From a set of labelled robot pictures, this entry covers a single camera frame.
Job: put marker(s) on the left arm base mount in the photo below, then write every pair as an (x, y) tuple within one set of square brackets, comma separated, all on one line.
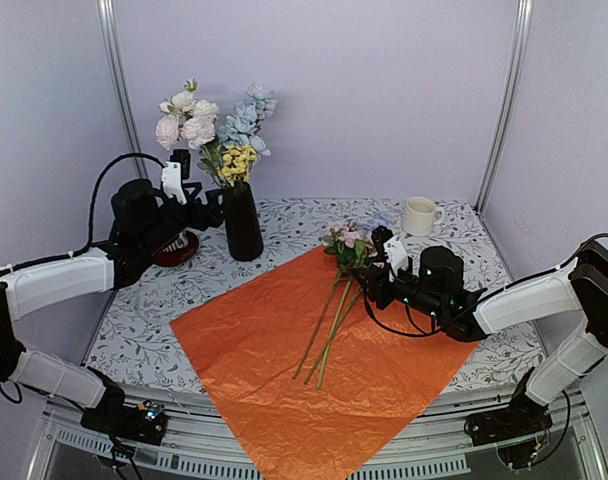
[(145, 423)]

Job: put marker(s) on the blue artificial flower stem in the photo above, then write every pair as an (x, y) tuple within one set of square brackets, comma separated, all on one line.
[(244, 126)]

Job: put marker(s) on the floral patterned tablecloth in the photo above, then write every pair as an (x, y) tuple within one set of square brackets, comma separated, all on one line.
[(135, 344)]

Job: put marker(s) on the left aluminium frame post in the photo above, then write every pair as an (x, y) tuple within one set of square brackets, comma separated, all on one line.
[(108, 26)]

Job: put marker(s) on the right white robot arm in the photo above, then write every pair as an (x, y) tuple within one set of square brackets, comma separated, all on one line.
[(577, 286)]

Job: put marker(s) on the white artificial flower stem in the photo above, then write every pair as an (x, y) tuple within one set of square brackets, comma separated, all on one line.
[(185, 106)]

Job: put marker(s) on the right aluminium frame post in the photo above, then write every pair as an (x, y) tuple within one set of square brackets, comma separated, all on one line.
[(516, 62)]

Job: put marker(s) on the orange yellow wrapping paper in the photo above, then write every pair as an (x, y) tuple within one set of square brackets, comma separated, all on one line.
[(246, 344)]

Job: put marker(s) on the aluminium frame post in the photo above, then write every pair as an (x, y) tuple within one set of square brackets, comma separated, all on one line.
[(516, 62), (108, 26)]

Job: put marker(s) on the tall black vase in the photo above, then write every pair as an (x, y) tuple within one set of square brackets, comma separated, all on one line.
[(242, 227)]

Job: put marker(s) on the striped ceramic cup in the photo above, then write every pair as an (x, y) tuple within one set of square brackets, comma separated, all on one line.
[(180, 242)]

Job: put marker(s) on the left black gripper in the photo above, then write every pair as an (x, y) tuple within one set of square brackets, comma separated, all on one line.
[(215, 215)]

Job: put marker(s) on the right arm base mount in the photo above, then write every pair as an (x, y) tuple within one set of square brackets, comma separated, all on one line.
[(522, 416)]

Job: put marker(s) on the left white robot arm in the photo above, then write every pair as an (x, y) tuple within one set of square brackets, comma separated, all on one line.
[(25, 291)]

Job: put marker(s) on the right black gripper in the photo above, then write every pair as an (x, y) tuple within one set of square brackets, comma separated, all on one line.
[(378, 286)]

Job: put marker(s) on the white ceramic mug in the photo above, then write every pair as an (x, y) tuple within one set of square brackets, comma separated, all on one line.
[(421, 216)]

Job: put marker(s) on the red round coaster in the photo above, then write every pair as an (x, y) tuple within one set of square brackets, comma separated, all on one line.
[(178, 257)]

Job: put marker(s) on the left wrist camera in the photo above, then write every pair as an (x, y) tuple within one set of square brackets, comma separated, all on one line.
[(175, 171)]

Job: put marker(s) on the aluminium front rail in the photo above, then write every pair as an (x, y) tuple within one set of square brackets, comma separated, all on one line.
[(199, 445)]

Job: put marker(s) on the yellow artificial flower sprig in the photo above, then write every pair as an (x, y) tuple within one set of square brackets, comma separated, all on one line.
[(236, 164)]

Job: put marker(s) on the pink artificial flower stem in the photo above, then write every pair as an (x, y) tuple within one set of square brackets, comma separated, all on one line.
[(200, 136)]

